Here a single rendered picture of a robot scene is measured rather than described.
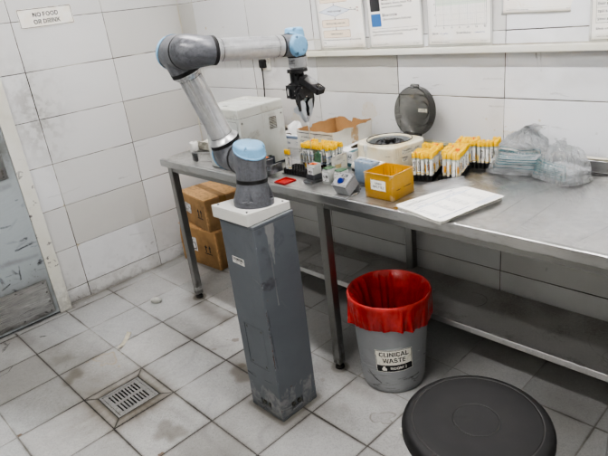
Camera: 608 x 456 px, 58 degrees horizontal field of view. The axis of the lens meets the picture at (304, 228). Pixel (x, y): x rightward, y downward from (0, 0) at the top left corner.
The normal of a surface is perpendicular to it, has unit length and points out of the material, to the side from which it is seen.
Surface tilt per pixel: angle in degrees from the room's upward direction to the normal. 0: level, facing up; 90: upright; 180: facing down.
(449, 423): 2
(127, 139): 90
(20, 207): 90
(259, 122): 90
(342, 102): 90
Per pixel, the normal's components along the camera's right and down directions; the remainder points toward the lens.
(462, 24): -0.69, 0.41
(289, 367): 0.70, 0.20
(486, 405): -0.12, -0.91
